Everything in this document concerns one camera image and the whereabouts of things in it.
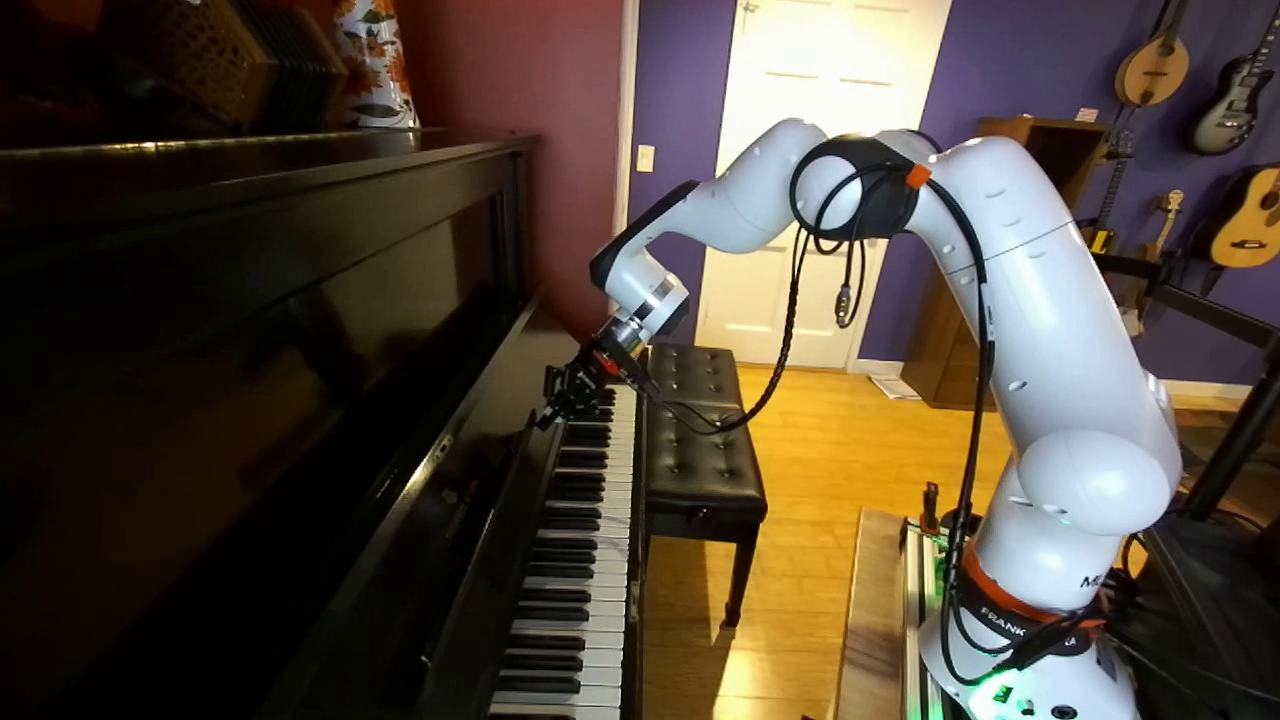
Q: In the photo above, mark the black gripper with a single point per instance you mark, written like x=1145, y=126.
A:
x=584, y=377

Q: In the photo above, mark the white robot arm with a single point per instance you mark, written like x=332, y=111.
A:
x=1095, y=443

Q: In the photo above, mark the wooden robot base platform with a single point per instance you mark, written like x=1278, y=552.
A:
x=890, y=593

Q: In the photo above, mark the black tufted piano bench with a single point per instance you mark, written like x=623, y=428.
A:
x=701, y=476

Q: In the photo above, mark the black upright piano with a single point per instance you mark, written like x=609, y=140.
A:
x=256, y=403

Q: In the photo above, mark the colourful vase on piano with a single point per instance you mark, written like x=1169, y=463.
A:
x=370, y=44

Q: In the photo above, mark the wooden cabinet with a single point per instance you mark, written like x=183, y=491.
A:
x=1011, y=261

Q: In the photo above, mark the black tripod stand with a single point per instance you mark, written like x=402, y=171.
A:
x=1198, y=605

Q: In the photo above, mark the white light switch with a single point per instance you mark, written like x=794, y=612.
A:
x=646, y=157

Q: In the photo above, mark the small ukulele on wall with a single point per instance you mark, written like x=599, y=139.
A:
x=1150, y=253

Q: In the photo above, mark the round-body mandolin on wall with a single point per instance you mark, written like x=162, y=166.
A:
x=1152, y=71

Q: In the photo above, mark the yellow acoustic guitar on wall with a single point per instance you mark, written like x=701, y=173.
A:
x=1249, y=232

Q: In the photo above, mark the dark electric guitar on wall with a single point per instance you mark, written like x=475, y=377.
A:
x=1234, y=111

